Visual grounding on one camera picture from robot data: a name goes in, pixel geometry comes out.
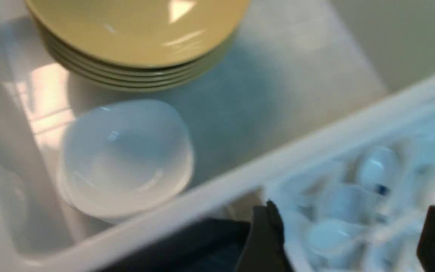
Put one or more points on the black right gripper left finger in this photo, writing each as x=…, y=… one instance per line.
x=264, y=248

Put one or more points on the bottom stacked beige bowl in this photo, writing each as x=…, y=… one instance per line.
x=127, y=86

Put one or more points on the black plastic serving tray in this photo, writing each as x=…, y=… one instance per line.
x=210, y=245

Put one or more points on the white plastic spoon bin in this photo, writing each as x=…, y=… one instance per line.
x=362, y=207

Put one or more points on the white spoon with blue mark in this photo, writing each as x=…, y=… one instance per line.
x=376, y=170

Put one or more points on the large white plastic tub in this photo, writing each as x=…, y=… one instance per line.
x=306, y=83

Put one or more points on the white square dish in tub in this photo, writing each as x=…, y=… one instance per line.
x=119, y=160

